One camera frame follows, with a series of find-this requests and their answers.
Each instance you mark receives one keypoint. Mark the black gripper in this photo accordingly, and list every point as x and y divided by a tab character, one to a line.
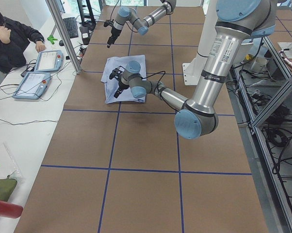
114	31
121	86

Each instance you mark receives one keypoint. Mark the light blue striped shirt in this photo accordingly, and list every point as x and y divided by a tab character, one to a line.
111	86

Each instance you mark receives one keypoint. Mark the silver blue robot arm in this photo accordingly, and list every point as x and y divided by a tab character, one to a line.
142	25
237	20

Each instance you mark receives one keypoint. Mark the black box with white label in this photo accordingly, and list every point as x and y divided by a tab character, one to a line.
85	35

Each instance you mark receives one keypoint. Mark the black keyboard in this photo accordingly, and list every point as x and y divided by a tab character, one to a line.
71	27

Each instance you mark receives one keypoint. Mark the green plastic toy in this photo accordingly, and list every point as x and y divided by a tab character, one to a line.
52	39

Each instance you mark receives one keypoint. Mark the upper blue teach pendant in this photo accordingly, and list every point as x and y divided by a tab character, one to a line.
49	61

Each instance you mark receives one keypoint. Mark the blue teach pendant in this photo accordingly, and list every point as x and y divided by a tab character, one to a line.
33	85
49	61

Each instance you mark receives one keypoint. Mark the lower blue teach pendant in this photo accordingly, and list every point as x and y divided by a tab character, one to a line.
33	85

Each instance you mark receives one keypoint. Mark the person in black jacket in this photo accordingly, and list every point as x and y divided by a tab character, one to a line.
14	39

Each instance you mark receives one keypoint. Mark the clear bag with green print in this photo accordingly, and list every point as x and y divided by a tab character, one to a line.
9	167

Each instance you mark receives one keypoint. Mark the olive green cloth pouch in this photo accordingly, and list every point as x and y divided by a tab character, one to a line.
7	187

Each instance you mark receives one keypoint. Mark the red cylinder bottle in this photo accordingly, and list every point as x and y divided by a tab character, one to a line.
10	210

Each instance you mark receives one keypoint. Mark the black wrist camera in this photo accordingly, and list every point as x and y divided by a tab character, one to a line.
108	23
117	73

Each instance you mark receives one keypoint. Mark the aluminium frame post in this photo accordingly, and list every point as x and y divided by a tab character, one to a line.
56	15

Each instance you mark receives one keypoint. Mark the aluminium side frame rail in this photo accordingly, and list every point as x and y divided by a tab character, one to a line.
262	92

